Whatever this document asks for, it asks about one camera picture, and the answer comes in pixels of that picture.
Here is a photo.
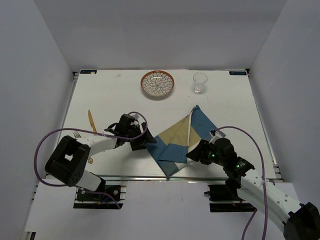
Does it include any right blue corner label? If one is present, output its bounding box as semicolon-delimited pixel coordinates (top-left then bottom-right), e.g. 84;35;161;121
229;71;247;76

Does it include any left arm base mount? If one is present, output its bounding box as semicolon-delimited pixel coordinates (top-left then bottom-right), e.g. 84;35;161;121
73;185;127;210

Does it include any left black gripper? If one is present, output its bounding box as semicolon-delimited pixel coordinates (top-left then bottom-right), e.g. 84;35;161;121
125;122;156;151

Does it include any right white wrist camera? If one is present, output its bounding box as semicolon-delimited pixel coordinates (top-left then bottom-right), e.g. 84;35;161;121
209;129;226;144

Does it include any clear drinking glass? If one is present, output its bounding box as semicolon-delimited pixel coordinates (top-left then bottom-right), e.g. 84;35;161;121
193;72;208;93

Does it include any gold fork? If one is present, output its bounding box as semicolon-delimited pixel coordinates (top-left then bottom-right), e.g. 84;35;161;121
73;131;81;139

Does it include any left blue corner label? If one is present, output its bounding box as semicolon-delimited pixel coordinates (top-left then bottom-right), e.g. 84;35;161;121
79;69;97;75

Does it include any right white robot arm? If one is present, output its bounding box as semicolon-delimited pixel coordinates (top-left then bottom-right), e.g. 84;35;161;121
186;138;320;240

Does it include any blue beige placemat cloth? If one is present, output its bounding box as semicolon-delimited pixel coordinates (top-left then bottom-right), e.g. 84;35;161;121
146;105;226;177

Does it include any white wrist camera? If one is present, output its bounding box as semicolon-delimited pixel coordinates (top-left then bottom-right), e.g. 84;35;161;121
132;113;140;121
209;129;226;144

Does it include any blue corner label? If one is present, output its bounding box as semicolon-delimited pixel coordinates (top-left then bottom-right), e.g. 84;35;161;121
79;69;97;75
229;71;247;76

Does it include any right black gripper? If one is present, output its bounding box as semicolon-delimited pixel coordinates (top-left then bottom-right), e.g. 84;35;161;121
185;139;226;167

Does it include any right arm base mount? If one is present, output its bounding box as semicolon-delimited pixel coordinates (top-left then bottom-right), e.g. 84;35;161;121
204;184;256;213

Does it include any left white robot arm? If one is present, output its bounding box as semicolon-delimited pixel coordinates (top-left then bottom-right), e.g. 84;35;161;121
45;114;157;200

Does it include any gold knife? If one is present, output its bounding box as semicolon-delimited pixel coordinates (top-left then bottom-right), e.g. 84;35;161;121
88;110;97;133

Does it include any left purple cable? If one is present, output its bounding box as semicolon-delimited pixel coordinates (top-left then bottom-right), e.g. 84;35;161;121
33;111;148;210

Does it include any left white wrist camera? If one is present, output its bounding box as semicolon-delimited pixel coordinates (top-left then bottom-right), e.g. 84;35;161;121
132;113;140;121

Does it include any floral patterned ceramic bowl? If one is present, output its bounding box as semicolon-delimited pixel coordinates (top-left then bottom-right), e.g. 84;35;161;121
140;70;175;98

